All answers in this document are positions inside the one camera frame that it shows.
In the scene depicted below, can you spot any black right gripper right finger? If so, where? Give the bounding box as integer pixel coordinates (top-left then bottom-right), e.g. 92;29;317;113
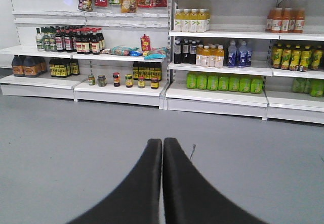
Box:
163;138;264;223

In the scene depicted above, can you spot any white supermarket shelf unit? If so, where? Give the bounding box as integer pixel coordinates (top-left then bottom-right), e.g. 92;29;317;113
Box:
0;0;324;125

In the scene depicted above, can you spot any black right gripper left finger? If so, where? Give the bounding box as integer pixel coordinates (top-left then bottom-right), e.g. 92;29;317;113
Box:
69;139;162;223

